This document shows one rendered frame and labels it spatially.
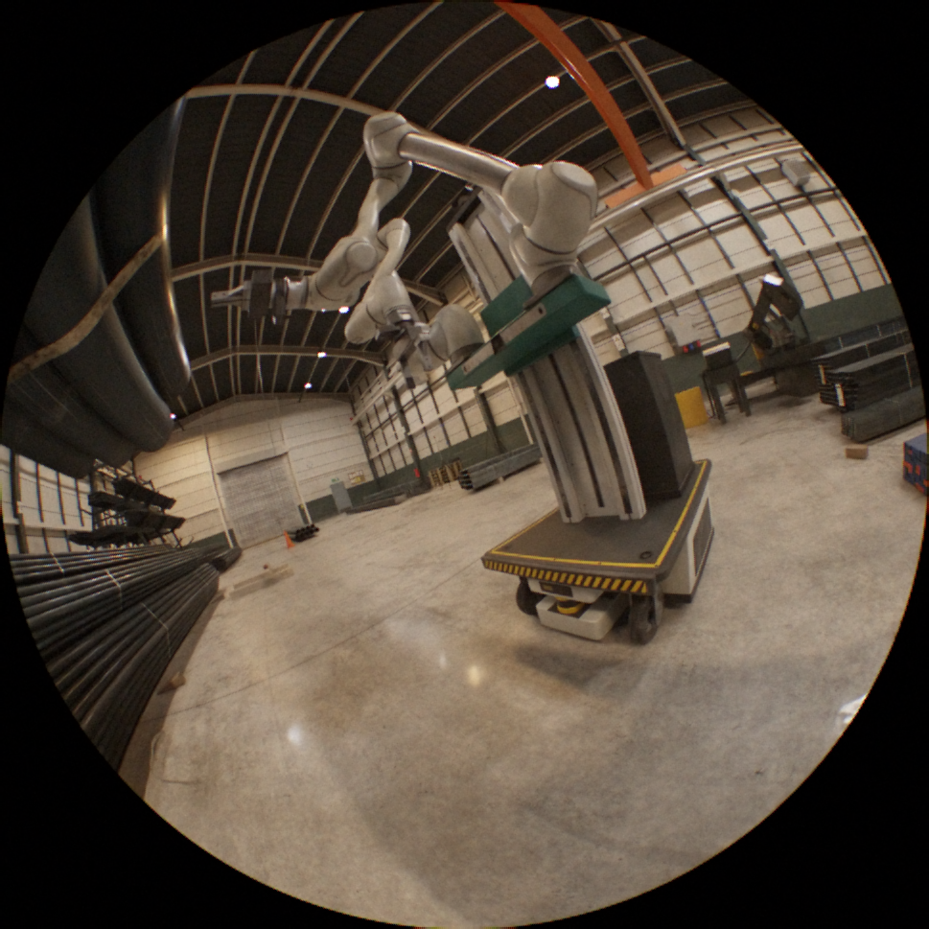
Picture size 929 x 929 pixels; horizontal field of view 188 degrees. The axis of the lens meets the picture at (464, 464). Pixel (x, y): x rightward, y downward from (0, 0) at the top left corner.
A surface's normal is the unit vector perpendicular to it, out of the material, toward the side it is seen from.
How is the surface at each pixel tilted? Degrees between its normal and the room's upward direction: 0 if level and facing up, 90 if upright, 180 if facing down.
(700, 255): 90
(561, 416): 90
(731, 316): 90
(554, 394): 90
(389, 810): 0
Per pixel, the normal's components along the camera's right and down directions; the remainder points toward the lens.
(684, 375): -0.70, 0.26
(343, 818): -0.33, -0.94
